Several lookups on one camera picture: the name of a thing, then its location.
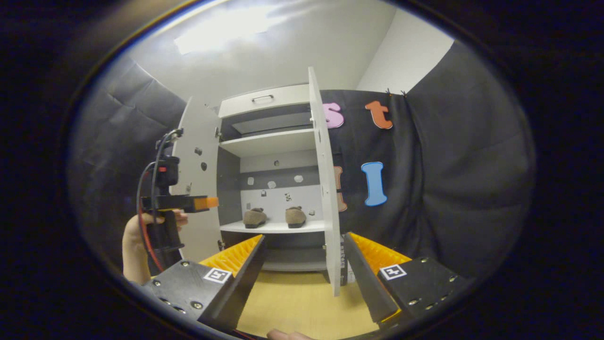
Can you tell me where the brown shoe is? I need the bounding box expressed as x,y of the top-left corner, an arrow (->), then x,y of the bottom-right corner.
243,208 -> 268,229
285,206 -> 307,229

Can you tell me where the white shoe cabinet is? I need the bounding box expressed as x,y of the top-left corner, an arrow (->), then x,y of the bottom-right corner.
216,84 -> 331,272

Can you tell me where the black backdrop cloth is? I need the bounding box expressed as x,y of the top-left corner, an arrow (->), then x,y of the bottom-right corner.
66,40 -> 536,279

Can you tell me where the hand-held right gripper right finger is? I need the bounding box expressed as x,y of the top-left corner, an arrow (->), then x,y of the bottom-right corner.
341,232 -> 472,330

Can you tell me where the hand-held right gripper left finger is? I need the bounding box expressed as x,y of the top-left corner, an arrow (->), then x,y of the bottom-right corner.
139,234 -> 267,331

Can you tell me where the white cabinet door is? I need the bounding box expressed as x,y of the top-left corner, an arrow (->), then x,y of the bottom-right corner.
308,66 -> 342,297
169,97 -> 222,263

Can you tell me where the white cabinet drawer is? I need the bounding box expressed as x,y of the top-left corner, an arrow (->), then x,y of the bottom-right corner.
218,84 -> 311,119

